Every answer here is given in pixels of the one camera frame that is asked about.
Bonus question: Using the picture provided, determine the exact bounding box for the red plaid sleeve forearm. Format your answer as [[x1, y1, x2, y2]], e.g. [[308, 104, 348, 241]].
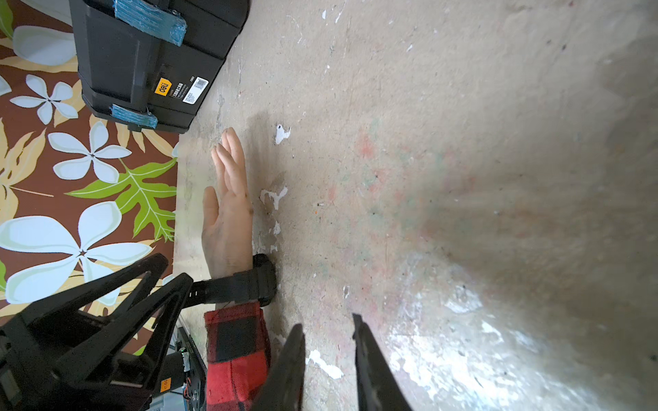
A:
[[204, 301, 271, 410]]

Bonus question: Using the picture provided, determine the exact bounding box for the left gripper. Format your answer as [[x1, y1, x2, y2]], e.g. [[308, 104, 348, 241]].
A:
[[1, 253, 193, 410]]

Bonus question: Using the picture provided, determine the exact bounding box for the mannequin hand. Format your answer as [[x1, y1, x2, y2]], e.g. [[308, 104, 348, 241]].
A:
[[202, 128, 254, 279]]

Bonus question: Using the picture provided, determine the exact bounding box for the black wrist watch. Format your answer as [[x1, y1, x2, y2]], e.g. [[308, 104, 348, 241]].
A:
[[183, 253, 279, 308]]

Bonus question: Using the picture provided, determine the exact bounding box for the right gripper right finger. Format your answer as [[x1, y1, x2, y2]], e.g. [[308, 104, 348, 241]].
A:
[[353, 313, 411, 410]]

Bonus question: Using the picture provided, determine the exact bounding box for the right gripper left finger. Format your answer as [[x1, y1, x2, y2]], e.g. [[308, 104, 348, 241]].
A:
[[251, 324, 306, 411]]

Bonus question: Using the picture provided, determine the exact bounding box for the black toolbox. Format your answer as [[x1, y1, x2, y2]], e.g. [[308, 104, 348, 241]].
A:
[[70, 1, 251, 134]]

